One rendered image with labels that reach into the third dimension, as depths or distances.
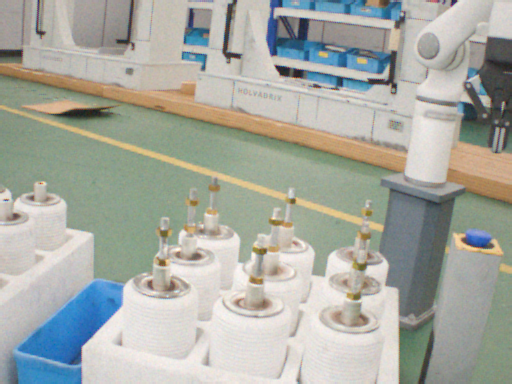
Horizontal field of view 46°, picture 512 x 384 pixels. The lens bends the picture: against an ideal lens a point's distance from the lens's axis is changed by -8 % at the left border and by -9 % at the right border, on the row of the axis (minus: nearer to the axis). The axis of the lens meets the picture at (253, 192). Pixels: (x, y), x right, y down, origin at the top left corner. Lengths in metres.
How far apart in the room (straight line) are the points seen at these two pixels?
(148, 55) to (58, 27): 1.32
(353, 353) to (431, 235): 0.62
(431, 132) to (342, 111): 1.90
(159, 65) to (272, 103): 1.12
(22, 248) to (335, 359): 0.52
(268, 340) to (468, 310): 0.33
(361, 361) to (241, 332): 0.14
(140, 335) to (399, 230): 0.70
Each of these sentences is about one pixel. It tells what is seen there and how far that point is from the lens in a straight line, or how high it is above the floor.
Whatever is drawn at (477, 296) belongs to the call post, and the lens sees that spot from 0.95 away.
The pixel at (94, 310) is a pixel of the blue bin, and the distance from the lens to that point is 1.16.
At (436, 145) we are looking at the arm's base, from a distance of 1.31.
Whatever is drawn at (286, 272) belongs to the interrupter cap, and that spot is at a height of 0.25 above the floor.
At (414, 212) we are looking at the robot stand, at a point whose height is 0.25.
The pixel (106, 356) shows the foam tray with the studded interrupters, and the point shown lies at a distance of 0.80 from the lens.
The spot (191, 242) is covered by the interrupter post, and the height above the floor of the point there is 0.28.
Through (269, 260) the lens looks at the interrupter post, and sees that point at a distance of 0.88.
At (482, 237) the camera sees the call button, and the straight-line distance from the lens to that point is 0.94.
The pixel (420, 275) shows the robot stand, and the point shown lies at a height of 0.12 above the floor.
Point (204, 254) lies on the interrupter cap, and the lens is 0.92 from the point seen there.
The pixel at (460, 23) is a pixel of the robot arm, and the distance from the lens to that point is 1.26.
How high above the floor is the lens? 0.58
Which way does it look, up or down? 15 degrees down
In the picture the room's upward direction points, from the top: 6 degrees clockwise
